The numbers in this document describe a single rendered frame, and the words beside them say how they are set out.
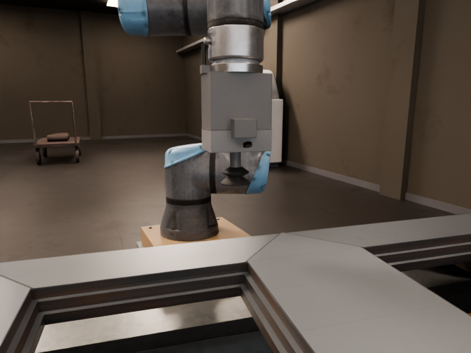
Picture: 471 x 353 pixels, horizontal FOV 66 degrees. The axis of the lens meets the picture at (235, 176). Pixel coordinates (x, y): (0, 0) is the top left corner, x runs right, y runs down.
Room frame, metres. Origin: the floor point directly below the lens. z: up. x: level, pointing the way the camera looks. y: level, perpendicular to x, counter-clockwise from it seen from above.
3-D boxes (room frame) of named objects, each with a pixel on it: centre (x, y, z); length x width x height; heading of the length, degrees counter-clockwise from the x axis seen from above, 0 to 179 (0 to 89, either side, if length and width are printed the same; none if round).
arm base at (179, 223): (0.91, 0.12, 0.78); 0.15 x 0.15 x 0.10
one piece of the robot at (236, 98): (0.50, 0.00, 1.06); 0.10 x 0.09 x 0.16; 16
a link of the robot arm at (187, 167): (0.92, 0.11, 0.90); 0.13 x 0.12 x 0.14; 88
